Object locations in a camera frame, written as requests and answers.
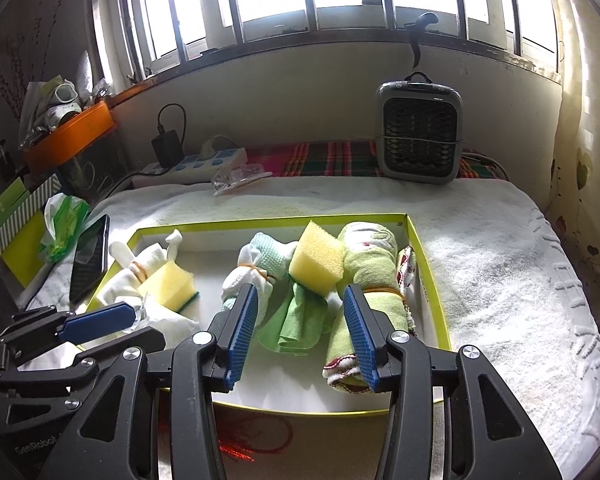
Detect small grey heater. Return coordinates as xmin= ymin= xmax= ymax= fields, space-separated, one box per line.
xmin=375 ymin=72 xmax=465 ymax=185

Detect yellow-green box lid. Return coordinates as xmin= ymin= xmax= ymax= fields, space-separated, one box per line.
xmin=0 ymin=210 xmax=48 ymax=288

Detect heart print curtain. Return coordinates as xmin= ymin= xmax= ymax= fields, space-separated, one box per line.
xmin=547 ymin=0 xmax=600 ymax=336

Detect green rolled towel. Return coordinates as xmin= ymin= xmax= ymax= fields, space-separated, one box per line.
xmin=322 ymin=222 xmax=418 ymax=393

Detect black window hook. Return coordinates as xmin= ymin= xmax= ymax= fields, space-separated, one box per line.
xmin=405 ymin=12 xmax=438 ymax=68

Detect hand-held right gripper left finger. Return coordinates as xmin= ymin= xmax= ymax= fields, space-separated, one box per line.
xmin=39 ymin=282 xmax=259 ymax=480

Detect window with metal bars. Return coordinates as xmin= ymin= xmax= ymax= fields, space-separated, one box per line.
xmin=87 ymin=0 xmax=563 ymax=83

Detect white packet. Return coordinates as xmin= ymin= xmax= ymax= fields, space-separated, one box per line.
xmin=132 ymin=295 xmax=201 ymax=348

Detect green striped box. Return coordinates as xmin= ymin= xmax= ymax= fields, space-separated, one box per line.
xmin=0 ymin=175 xmax=61 ymax=261

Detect plaid cloth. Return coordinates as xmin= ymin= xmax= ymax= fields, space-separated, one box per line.
xmin=245 ymin=140 xmax=508 ymax=181

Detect black charger cable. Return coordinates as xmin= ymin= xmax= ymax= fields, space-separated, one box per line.
xmin=157 ymin=104 xmax=189 ymax=136

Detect black charger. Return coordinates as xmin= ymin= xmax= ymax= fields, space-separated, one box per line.
xmin=151 ymin=130 xmax=185 ymax=168

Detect white towel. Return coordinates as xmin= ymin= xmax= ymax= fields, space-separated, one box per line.
xmin=25 ymin=175 xmax=600 ymax=480

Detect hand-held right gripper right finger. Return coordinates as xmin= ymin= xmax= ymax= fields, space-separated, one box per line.
xmin=342 ymin=284 xmax=563 ymax=480

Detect yellow sponge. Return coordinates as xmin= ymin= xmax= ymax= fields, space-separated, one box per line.
xmin=137 ymin=260 xmax=201 ymax=313
xmin=288 ymin=221 xmax=346 ymax=295

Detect white crumpled bags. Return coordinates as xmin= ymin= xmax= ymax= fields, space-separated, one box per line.
xmin=20 ymin=52 xmax=113 ymax=136

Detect green cloth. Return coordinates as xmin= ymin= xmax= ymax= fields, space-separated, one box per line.
xmin=256 ymin=280 xmax=333 ymax=354

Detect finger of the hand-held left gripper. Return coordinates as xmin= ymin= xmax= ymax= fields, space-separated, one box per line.
xmin=0 ymin=326 xmax=167 ymax=412
xmin=0 ymin=302 xmax=139 ymax=359

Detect white power plug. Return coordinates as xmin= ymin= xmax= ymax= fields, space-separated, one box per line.
xmin=200 ymin=134 xmax=238 ymax=156

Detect green tissue pack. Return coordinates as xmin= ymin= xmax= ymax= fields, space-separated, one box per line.
xmin=40 ymin=194 xmax=92 ymax=263

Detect yellow-green cardboard box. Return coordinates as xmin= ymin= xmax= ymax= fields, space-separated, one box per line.
xmin=82 ymin=212 xmax=453 ymax=416

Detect black phone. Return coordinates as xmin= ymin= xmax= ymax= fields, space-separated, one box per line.
xmin=69 ymin=214 xmax=112 ymax=306

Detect red string bundle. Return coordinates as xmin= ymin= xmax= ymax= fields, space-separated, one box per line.
xmin=215 ymin=412 xmax=293 ymax=461

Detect white power strip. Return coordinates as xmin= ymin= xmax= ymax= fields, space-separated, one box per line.
xmin=139 ymin=147 xmax=248 ymax=183

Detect clear plastic wrapper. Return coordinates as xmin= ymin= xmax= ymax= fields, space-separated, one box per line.
xmin=211 ymin=165 xmax=273 ymax=196

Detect white and teal cloth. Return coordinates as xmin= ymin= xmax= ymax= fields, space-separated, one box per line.
xmin=221 ymin=232 xmax=298 ymax=316

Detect orange tray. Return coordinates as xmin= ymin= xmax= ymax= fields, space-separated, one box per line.
xmin=22 ymin=100 xmax=118 ymax=173

